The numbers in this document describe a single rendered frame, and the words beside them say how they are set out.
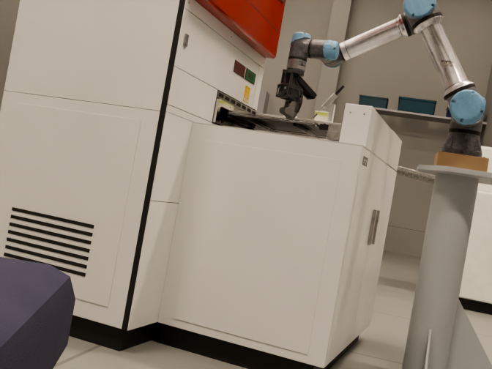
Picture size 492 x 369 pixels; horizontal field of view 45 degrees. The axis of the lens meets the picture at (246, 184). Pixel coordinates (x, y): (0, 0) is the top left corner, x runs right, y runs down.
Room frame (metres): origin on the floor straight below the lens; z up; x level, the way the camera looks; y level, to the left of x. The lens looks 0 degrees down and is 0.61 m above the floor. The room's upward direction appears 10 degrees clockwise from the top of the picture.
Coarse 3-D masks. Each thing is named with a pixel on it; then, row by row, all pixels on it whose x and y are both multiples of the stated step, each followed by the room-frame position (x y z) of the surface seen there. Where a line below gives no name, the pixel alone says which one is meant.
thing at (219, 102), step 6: (216, 102) 2.33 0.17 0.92; (222, 102) 2.36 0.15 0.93; (216, 108) 2.33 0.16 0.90; (228, 108) 2.43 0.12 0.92; (234, 108) 2.48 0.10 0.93; (216, 114) 2.33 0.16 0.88; (216, 120) 2.33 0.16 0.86; (222, 120) 2.38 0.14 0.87; (228, 126) 2.45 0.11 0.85; (234, 126) 2.51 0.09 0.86; (252, 126) 2.74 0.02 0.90
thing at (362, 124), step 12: (348, 108) 2.04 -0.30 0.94; (360, 108) 2.02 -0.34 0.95; (372, 108) 2.01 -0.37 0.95; (348, 120) 2.03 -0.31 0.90; (360, 120) 2.02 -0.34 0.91; (372, 120) 2.04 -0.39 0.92; (348, 132) 2.03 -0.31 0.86; (360, 132) 2.02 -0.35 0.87; (372, 132) 2.08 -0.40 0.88; (384, 132) 2.33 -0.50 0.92; (360, 144) 2.02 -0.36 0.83; (372, 144) 2.12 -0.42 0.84; (384, 144) 2.38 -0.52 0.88; (384, 156) 2.42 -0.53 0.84
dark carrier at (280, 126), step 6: (246, 120) 2.49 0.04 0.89; (258, 120) 2.41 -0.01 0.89; (264, 120) 2.38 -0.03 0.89; (258, 126) 2.63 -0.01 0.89; (270, 126) 2.55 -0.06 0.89; (276, 126) 2.51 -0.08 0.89; (282, 126) 2.47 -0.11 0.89; (288, 126) 2.43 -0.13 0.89; (306, 126) 2.33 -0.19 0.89; (312, 126) 2.30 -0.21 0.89; (294, 132) 2.61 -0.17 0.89; (300, 132) 2.57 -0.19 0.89; (312, 132) 2.49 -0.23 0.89; (318, 132) 2.45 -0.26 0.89
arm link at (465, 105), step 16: (416, 0) 2.18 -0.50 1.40; (432, 0) 2.15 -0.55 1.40; (416, 16) 2.17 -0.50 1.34; (432, 16) 2.17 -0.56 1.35; (416, 32) 2.23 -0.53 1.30; (432, 32) 2.18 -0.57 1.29; (432, 48) 2.18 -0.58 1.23; (448, 48) 2.16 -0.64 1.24; (448, 64) 2.15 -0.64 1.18; (448, 80) 2.16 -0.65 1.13; (464, 80) 2.14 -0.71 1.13; (448, 96) 2.15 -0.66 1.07; (464, 96) 2.10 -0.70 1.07; (480, 96) 2.09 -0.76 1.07; (464, 112) 2.11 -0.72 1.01; (480, 112) 2.10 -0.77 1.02
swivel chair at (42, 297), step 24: (0, 264) 0.38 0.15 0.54; (24, 264) 0.40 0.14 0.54; (48, 264) 0.41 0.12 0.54; (0, 288) 0.32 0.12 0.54; (24, 288) 0.33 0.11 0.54; (48, 288) 0.36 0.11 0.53; (72, 288) 0.41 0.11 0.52; (0, 312) 0.28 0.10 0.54; (24, 312) 0.30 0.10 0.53; (48, 312) 0.33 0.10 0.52; (72, 312) 0.41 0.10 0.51; (0, 336) 0.25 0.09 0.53; (24, 336) 0.28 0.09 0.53; (48, 336) 0.32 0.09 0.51; (0, 360) 0.24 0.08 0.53; (24, 360) 0.27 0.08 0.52; (48, 360) 0.34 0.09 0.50
